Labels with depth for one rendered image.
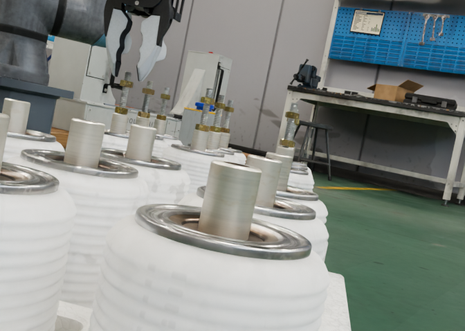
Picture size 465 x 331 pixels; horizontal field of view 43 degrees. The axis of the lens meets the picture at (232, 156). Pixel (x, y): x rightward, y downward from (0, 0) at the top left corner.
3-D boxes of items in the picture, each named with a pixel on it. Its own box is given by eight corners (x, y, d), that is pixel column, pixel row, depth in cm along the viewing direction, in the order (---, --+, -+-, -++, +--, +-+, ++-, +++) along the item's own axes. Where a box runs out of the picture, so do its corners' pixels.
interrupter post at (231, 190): (187, 238, 24) (203, 159, 24) (200, 229, 26) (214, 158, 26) (245, 251, 24) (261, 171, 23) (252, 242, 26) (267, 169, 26)
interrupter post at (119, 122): (115, 136, 84) (119, 113, 84) (128, 139, 83) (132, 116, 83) (104, 134, 82) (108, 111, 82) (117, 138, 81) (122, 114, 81)
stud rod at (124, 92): (123, 125, 83) (133, 73, 82) (119, 124, 82) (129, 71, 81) (118, 124, 83) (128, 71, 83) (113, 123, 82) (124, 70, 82)
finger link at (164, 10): (171, 47, 81) (175, -17, 81) (167, 45, 79) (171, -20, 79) (140, 46, 82) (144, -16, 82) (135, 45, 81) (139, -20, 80)
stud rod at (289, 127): (288, 158, 79) (299, 103, 79) (280, 156, 79) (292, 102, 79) (286, 157, 80) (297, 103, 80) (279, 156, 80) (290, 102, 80)
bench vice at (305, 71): (305, 91, 554) (310, 65, 553) (322, 93, 545) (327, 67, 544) (286, 84, 519) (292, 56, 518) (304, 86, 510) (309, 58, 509)
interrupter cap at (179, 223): (105, 233, 22) (108, 215, 22) (161, 210, 29) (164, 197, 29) (306, 281, 21) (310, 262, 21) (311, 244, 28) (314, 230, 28)
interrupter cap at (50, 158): (-6, 160, 35) (-4, 149, 35) (52, 157, 43) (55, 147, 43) (113, 186, 34) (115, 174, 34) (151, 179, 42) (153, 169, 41)
